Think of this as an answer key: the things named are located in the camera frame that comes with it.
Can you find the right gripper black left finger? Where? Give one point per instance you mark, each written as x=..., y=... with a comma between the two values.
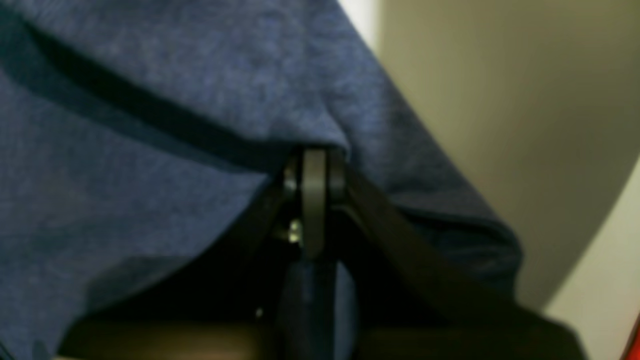
x=222, y=306

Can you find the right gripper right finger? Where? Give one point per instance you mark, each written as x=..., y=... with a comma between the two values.
x=413, y=305

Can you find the blue grey t-shirt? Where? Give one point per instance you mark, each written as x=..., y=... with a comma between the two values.
x=134, y=132

